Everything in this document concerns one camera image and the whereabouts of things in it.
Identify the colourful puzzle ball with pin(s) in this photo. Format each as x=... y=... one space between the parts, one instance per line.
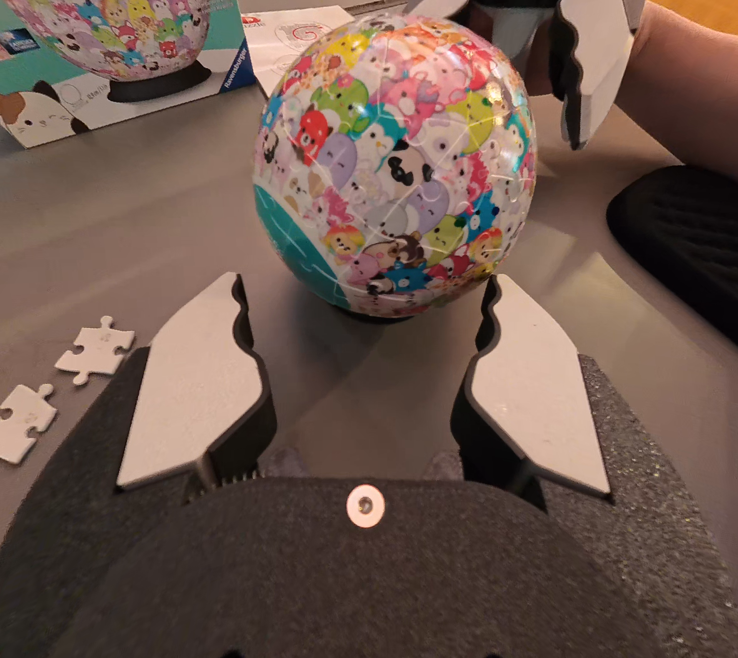
x=398 y=167

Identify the white puzzle piece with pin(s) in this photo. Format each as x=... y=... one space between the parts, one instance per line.
x=95 y=349
x=26 y=424

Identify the white instruction sheet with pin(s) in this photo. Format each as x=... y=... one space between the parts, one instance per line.
x=271 y=52

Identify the person's right forearm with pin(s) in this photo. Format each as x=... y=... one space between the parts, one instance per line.
x=680 y=92

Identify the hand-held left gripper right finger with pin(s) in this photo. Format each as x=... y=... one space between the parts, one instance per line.
x=536 y=398

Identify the puzzle ball cardboard box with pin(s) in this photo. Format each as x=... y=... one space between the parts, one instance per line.
x=115 y=6

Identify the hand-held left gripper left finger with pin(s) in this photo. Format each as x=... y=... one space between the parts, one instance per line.
x=196 y=392

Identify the black ball stand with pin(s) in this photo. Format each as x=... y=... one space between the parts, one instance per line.
x=375 y=317

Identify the black padded armrest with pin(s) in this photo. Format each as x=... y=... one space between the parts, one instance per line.
x=680 y=242

